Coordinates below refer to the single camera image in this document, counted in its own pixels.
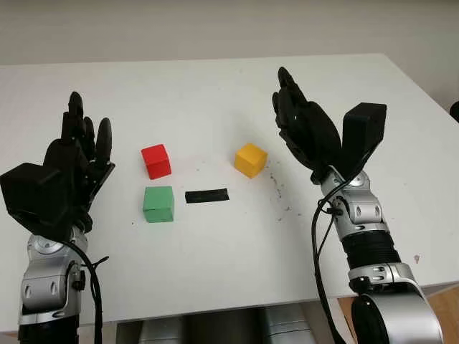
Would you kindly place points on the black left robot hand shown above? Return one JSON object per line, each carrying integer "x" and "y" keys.
{"x": 71, "y": 154}

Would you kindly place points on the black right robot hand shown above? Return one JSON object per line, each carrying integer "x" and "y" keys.
{"x": 312, "y": 132}

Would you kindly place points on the yellow cube block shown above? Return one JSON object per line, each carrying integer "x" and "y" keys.
{"x": 249, "y": 157}

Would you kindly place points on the red cube block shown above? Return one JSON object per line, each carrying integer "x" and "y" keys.
{"x": 156, "y": 161}

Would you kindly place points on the green cube block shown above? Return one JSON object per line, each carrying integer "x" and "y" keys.
{"x": 157, "y": 204}

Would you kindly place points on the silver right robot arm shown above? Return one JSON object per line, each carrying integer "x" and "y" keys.
{"x": 365, "y": 211}

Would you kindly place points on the black tape strip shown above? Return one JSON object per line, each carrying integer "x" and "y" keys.
{"x": 206, "y": 196}

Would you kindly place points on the black rounded object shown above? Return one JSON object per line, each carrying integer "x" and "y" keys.
{"x": 455, "y": 113}

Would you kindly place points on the white table leg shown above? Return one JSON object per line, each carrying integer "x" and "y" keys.
{"x": 321, "y": 329}

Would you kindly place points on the grey robot lower body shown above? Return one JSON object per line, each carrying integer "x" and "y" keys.
{"x": 222, "y": 328}

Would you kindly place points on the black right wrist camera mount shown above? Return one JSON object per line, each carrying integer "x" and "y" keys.
{"x": 365, "y": 125}

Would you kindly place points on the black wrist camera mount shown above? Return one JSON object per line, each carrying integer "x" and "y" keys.
{"x": 28, "y": 193}
{"x": 365, "y": 125}

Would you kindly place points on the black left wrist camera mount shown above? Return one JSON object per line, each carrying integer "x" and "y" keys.
{"x": 28, "y": 193}

